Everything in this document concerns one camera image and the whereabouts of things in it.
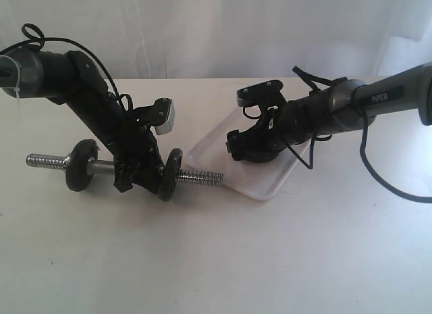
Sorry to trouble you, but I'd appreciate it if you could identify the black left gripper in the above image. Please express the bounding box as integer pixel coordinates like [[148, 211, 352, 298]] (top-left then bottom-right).
[[104, 106, 165, 195]]

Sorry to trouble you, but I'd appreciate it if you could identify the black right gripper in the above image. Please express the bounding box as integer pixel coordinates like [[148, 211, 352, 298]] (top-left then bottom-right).
[[226, 114, 290, 161]]

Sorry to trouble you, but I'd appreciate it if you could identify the black weight plate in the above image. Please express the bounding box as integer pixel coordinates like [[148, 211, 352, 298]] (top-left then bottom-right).
[[243, 151, 279, 163], [158, 148, 183, 202]]

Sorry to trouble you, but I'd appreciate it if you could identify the chrome threaded dumbbell bar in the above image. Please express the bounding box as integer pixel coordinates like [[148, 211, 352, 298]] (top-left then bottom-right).
[[26, 153, 223, 187]]

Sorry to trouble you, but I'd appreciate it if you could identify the black round plastic disc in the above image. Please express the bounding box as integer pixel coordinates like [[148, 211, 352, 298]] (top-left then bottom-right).
[[65, 139, 99, 192]]

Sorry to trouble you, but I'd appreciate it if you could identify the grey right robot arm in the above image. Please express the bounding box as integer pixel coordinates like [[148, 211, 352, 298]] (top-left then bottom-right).
[[226, 63, 431, 163]]

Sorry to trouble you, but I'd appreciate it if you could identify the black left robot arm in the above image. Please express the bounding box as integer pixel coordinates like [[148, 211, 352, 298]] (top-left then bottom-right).
[[1, 48, 173, 194]]

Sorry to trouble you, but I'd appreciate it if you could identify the white rectangular plastic tray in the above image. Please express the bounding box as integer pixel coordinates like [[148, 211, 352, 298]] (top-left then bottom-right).
[[186, 109, 301, 201]]

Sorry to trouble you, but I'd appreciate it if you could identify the white backdrop curtain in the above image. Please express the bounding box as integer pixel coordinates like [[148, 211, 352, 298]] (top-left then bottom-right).
[[1, 0, 431, 78]]

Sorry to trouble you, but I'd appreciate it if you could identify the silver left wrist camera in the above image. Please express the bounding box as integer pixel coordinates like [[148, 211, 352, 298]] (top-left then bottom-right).
[[152, 97, 176, 136]]

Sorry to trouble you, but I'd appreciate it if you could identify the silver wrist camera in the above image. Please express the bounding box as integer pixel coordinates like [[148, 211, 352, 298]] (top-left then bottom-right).
[[152, 97, 176, 136], [236, 80, 287, 111]]

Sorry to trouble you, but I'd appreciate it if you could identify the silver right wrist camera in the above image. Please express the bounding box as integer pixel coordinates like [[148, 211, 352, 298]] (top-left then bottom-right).
[[236, 80, 287, 111]]

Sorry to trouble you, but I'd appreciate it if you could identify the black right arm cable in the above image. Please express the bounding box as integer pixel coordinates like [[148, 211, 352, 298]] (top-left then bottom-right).
[[292, 66, 432, 205]]

